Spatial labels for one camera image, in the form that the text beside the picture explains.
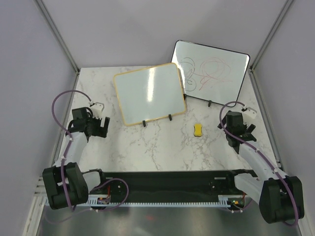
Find yellow whiteboard eraser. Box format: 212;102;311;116
193;123;202;137

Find yellow-framed whiteboard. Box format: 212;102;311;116
113;62;187;126

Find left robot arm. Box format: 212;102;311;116
42;103;110;210

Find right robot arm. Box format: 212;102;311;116
218;111;305;225

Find black-framed whiteboard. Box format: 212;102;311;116
171;40;251;105

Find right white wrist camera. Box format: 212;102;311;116
242;105;257;119

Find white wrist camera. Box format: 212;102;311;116
242;105;257;119
89;101;105;119

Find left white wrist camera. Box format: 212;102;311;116
89;101;105;119

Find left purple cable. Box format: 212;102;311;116
45;89;129;225

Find purple cable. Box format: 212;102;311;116
219;101;301;226
45;89;129;225

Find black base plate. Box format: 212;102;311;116
98;169;256;203

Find white slotted cable duct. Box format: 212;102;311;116
45;195;229;207

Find aluminium rail profile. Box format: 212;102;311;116
34;177;47;197

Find right aluminium frame post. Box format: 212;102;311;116
250;0;295;73

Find aluminium frame post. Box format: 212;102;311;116
34;0;80;75
250;0;295;73

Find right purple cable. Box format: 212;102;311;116
219;101;301;226

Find left aluminium frame post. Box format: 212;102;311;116
34;0;80;75

